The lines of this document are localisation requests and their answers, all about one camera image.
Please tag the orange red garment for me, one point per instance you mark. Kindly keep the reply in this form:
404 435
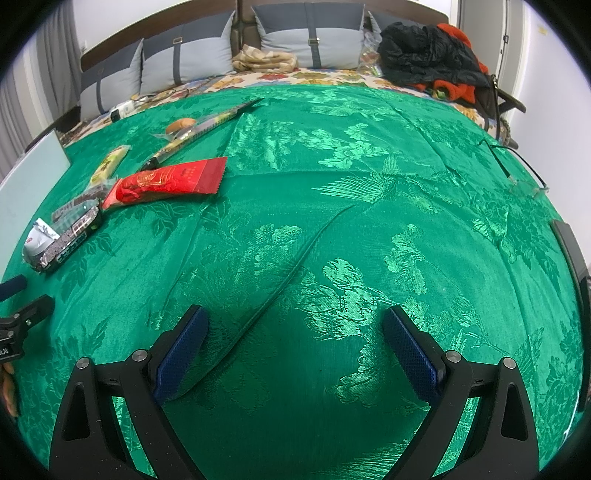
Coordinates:
461 34

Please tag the beige folded cloth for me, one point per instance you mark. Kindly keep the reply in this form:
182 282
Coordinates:
263 59

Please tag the person's left hand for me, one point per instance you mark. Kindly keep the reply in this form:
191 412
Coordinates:
8 392

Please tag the white silver snack packet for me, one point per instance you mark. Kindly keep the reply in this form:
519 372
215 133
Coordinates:
39 240

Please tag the yellow green snack packet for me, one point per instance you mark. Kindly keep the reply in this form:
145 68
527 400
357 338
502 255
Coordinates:
110 164

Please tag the bun in clear packet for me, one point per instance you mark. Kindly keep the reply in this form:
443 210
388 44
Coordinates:
180 124

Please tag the white storage box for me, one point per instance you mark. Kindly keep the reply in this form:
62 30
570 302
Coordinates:
27 184

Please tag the black shoulder bag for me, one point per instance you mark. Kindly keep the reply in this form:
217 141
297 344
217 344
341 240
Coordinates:
489 99

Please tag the clear plastic bag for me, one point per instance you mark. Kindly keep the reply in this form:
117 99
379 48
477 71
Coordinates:
369 55

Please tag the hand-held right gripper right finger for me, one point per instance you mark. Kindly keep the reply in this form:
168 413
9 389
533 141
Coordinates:
411 350

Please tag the dark brown snack bar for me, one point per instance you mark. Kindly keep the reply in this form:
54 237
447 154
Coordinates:
74 206

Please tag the white charger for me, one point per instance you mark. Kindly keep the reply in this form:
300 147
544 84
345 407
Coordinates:
121 110

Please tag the red snack packet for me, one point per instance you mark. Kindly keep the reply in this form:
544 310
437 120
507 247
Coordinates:
161 182

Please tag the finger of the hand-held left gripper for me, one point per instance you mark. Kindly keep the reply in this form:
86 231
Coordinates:
11 287
30 314

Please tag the green brocade blanket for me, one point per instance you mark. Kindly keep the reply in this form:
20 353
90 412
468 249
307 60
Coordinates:
323 230

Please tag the black chocolate bar packet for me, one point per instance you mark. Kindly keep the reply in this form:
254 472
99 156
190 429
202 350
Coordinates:
69 240

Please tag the eyeglasses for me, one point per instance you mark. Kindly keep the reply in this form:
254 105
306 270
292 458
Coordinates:
512 177

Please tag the grey two-tone pillow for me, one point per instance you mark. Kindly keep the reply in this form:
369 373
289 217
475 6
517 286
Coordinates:
111 83
189 50
388 19
309 37

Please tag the grey curtain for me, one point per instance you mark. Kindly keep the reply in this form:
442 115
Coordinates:
51 46

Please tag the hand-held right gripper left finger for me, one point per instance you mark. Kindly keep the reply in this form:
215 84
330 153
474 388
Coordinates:
184 350

